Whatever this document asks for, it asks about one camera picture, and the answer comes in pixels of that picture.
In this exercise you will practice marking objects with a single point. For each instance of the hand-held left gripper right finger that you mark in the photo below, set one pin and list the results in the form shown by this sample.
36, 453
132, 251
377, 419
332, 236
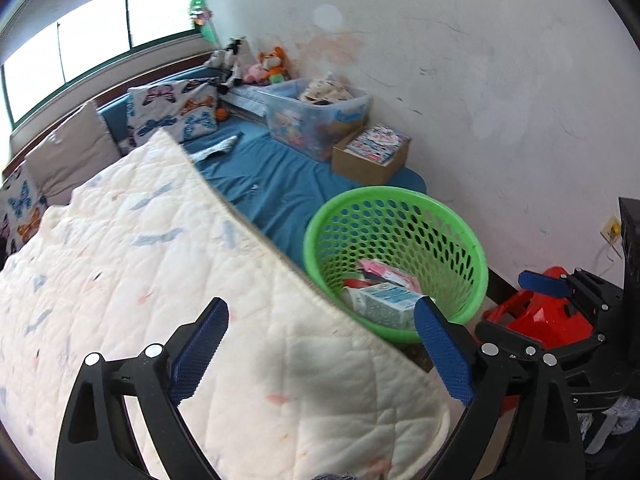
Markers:
445, 355

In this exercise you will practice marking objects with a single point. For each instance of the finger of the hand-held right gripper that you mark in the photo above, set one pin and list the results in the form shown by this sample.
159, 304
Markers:
510, 337
542, 282

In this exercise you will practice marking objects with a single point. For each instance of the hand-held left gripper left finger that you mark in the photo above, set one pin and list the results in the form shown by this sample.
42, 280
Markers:
197, 355

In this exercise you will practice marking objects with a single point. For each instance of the white blue milk carton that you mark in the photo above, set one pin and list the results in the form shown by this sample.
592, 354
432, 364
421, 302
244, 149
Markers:
387, 305

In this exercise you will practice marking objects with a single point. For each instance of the pink packet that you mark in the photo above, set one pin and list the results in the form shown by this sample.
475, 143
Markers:
387, 272

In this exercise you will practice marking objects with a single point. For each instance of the green plastic basket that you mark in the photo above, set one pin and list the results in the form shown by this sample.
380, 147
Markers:
400, 230

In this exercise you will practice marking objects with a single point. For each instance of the red plastic stool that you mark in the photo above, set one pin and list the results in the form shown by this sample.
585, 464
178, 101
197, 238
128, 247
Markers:
540, 317

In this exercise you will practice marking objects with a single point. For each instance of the grey knit cloth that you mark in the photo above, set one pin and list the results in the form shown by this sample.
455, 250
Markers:
627, 410

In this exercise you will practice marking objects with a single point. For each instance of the white quilted blanket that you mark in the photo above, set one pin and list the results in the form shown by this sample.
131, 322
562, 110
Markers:
150, 260

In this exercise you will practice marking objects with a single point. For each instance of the blue mattress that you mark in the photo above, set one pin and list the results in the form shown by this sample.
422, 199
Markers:
280, 185

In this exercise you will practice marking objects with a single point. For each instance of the cardboard box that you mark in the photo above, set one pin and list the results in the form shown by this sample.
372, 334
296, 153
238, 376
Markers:
365, 170

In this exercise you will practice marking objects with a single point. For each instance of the silver foil wrapper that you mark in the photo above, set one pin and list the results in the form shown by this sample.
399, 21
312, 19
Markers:
217, 149

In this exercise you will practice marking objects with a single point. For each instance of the colourful picture book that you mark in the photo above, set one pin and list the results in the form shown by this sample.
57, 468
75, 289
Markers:
377, 144

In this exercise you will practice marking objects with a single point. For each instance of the small butterfly print pillow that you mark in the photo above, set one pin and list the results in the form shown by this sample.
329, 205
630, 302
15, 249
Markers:
22, 210

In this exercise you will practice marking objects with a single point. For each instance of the beige pillow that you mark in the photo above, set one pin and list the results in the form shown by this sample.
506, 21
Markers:
75, 155

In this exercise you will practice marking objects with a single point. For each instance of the orange ball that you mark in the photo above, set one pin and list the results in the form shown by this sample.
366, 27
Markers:
221, 114

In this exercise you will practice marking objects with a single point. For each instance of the large butterfly print pillow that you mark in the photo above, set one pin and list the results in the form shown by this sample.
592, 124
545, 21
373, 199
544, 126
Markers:
170, 110

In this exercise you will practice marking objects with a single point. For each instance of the clear plastic storage box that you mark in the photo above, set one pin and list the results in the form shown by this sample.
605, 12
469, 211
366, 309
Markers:
305, 125

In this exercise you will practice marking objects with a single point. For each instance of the white patterned pad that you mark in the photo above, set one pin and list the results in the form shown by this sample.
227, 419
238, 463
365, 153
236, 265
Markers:
245, 99

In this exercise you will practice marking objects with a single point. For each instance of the pink plush toy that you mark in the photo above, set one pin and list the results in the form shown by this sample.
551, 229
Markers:
255, 74

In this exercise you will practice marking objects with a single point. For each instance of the black white plush toy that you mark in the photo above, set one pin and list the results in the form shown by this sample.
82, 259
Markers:
235, 62

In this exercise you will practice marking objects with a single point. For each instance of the grey plush toy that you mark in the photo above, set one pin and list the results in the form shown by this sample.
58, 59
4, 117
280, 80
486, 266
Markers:
214, 59

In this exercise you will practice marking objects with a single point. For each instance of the orange fox plush toy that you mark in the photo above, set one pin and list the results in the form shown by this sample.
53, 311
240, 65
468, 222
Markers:
274, 65

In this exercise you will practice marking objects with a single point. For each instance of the window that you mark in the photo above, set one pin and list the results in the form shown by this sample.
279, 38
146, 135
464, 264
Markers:
95, 35

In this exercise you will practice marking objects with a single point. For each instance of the green hanging decoration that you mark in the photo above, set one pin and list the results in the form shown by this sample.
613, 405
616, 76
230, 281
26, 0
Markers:
202, 17

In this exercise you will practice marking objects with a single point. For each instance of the wall socket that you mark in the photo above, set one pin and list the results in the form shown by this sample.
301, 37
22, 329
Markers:
611, 230

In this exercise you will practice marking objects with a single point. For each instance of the brown wooden rail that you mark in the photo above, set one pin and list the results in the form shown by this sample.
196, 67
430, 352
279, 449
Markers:
125, 87

